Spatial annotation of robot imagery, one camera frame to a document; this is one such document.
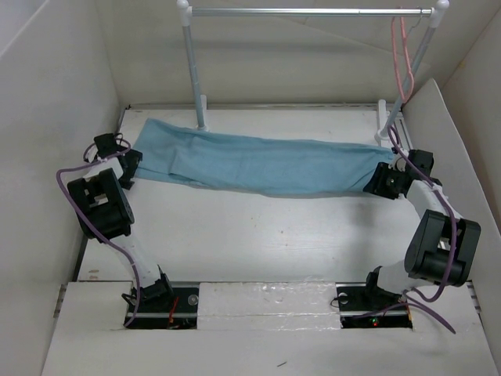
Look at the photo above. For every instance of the aluminium rail right side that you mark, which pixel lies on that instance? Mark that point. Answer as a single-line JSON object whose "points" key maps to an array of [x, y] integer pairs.
{"points": [[403, 135]]}

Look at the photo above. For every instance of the white and silver clothes rack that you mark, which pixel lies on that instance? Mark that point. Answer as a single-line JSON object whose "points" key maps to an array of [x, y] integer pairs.
{"points": [[385, 119]]}

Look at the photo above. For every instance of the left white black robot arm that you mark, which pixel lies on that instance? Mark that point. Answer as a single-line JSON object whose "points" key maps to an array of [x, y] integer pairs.
{"points": [[100, 196]]}

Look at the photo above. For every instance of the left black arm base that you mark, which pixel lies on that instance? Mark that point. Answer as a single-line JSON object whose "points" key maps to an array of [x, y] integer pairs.
{"points": [[179, 314]]}

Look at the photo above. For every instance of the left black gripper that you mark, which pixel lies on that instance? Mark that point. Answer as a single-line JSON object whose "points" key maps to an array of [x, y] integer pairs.
{"points": [[134, 159]]}

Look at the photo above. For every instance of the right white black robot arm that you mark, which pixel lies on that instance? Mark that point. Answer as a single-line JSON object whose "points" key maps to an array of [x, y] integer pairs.
{"points": [[443, 247]]}

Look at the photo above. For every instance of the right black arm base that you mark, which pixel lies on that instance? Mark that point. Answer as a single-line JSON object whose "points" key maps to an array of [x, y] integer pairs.
{"points": [[360, 309]]}

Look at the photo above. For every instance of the light blue trousers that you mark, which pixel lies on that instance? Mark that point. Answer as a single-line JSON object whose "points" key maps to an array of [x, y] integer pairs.
{"points": [[275, 167]]}

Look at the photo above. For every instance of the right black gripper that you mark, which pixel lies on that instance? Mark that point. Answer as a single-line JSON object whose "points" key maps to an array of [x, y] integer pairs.
{"points": [[376, 186]]}

